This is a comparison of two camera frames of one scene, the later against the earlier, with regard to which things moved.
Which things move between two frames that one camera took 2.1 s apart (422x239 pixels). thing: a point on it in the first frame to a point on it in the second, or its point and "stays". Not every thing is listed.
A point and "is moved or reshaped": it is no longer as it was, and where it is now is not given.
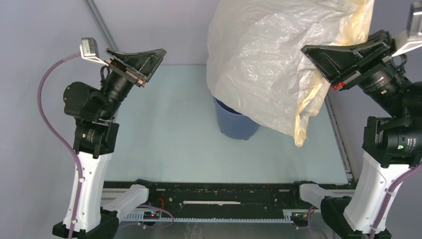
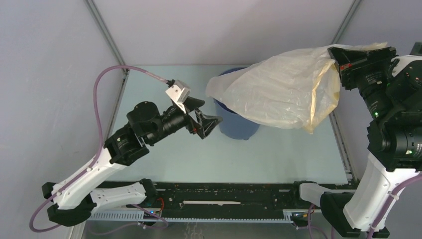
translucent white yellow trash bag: x=256 y=59 is moved or reshaped
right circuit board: x=299 y=216 stays
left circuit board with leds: x=151 y=215 stays
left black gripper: x=132 y=65 to x=205 y=123
